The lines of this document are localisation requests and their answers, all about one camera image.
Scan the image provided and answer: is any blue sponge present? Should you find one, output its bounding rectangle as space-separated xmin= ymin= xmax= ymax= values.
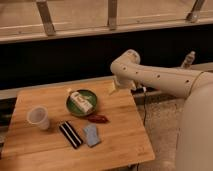
xmin=83 ymin=124 xmax=101 ymax=147

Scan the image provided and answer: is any left metal railing post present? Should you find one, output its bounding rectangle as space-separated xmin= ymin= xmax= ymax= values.
xmin=36 ymin=0 xmax=56 ymax=36

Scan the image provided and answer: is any black white striped bar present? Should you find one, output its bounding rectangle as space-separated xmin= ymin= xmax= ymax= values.
xmin=59 ymin=121 xmax=83 ymax=149

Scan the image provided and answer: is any right metal railing post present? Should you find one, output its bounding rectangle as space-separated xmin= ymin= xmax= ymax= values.
xmin=186 ymin=0 xmax=205 ymax=23

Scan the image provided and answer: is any clear bottle in background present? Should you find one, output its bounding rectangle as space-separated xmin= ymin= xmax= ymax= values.
xmin=181 ymin=51 xmax=195 ymax=69

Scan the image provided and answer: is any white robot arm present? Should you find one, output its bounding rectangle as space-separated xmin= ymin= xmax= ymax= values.
xmin=110 ymin=49 xmax=213 ymax=171

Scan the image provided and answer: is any middle metal railing post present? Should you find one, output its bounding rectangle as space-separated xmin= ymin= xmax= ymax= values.
xmin=107 ymin=0 xmax=117 ymax=30

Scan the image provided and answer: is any red chili pepper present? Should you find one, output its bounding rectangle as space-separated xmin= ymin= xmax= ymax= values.
xmin=87 ymin=115 xmax=108 ymax=123

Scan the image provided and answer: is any green plate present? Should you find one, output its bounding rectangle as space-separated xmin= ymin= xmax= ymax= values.
xmin=66 ymin=89 xmax=98 ymax=117

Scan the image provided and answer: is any metal railing post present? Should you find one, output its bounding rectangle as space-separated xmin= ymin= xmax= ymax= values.
xmin=36 ymin=0 xmax=56 ymax=36
xmin=186 ymin=0 xmax=205 ymax=23
xmin=107 ymin=0 xmax=117 ymax=30

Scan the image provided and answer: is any black cable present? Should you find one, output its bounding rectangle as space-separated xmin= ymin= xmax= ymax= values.
xmin=131 ymin=87 xmax=148 ymax=127

